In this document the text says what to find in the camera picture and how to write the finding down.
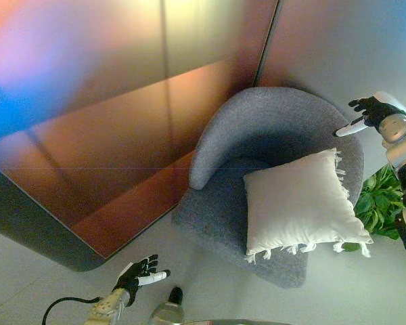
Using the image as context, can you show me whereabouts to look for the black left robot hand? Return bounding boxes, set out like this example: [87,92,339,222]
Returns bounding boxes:
[111,254,172,307]

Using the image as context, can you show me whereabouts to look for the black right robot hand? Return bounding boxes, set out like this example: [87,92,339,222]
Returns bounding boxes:
[334,91,406,137]

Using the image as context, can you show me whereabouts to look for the white fringed pillow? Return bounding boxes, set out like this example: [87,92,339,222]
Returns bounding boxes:
[242,147,374,265]

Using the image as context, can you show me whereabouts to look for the silver robot leg black foot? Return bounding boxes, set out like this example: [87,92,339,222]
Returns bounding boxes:
[147,286,185,324]

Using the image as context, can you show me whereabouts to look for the green leafy potted plant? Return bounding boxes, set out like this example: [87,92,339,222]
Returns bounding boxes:
[341,164,406,253]

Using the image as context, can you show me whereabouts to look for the grey fabric tub armchair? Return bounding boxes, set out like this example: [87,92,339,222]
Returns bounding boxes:
[173,86,365,289]

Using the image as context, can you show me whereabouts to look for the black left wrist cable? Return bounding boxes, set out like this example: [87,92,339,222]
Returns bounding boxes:
[41,295,104,325]

